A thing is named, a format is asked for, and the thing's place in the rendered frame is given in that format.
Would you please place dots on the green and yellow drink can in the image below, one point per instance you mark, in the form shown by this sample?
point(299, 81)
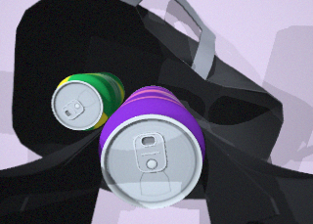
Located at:
point(86, 101)

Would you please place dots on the purple drink can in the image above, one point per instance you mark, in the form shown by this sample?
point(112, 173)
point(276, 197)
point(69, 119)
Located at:
point(151, 149)

